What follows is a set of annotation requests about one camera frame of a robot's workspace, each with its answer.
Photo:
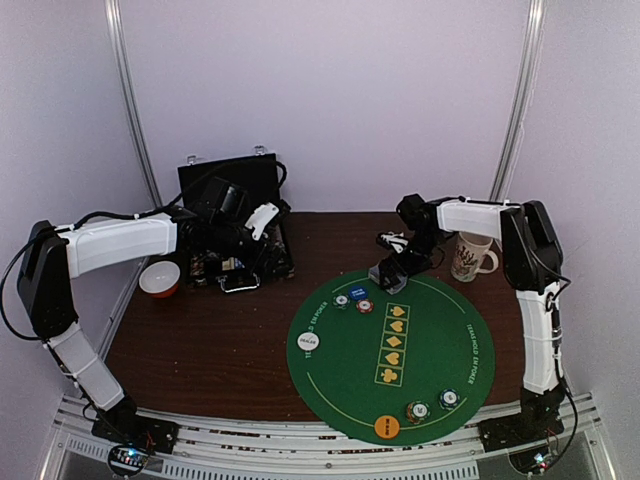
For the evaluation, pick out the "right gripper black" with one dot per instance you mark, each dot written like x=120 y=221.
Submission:
x=400 y=265

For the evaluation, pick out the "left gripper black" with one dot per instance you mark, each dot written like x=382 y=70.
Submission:
x=265 y=269

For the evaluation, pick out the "deck of cards clear box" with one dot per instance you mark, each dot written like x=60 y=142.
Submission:
x=389 y=278

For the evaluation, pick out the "blue small blind button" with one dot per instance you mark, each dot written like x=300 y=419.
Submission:
x=357 y=294

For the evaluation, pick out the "green twenty chip stack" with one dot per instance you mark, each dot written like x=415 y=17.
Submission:
x=341 y=301

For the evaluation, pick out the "white dealer button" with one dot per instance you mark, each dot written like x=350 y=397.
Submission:
x=308 y=341

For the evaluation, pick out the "orange big blind button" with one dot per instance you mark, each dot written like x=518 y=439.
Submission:
x=387 y=427

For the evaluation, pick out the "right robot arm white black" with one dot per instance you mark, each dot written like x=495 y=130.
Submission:
x=532 y=261

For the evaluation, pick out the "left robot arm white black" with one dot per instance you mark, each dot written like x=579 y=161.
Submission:
x=58 y=270

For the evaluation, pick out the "blue texas holdem card deck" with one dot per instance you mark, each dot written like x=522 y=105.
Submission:
x=232 y=264

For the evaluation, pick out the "white patterned mug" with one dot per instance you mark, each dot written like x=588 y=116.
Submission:
x=473 y=256

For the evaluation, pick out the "chip row in case left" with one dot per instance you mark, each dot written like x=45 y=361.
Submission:
x=197 y=265

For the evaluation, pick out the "black poker chip case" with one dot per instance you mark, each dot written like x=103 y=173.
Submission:
x=221 y=195

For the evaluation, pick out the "white orange bowl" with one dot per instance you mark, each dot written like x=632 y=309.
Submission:
x=160 y=280

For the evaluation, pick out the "round green poker mat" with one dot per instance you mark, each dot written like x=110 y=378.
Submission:
x=414 y=344

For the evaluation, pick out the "right circuit board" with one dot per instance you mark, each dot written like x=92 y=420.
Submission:
x=533 y=461

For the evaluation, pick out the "circuit board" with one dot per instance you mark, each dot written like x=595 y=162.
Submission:
x=126 y=460
x=533 y=461

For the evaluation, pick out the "left circuit board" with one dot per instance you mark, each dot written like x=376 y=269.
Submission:
x=126 y=460

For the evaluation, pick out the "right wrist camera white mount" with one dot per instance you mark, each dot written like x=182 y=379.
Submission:
x=395 y=242

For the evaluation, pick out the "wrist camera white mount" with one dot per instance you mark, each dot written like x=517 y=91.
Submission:
x=395 y=242
x=260 y=218

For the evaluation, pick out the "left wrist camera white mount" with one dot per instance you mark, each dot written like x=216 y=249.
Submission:
x=260 y=218

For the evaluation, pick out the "right aluminium frame post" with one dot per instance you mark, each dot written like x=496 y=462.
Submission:
x=524 y=91

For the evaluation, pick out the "aluminium frame post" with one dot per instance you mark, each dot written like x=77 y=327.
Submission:
x=118 y=42
x=524 y=91

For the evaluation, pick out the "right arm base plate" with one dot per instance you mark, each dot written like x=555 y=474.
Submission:
x=514 y=430

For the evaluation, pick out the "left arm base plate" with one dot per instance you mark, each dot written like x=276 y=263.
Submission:
x=149 y=434

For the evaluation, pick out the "left aluminium frame post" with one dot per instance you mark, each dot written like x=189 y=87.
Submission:
x=118 y=42

